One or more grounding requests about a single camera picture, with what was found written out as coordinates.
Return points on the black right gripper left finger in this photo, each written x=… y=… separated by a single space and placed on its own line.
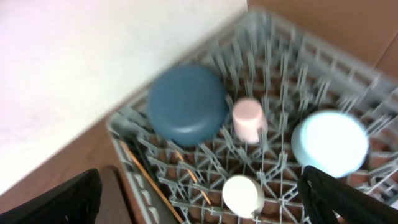
x=77 y=200

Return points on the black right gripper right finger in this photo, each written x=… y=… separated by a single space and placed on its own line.
x=324 y=196

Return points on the light blue bowl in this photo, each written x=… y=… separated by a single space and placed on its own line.
x=332 y=141

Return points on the cream white cup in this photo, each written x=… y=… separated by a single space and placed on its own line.
x=243 y=196

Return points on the pink cup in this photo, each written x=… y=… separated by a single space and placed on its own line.
x=248 y=119

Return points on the wooden chopstick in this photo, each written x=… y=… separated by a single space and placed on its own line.
x=151 y=181
x=193 y=176

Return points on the dark blue plate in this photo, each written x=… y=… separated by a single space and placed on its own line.
x=187 y=104

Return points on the grey dishwasher rack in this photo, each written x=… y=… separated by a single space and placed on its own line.
x=292 y=74

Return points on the dark brown serving tray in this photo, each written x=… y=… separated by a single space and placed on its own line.
x=113 y=208

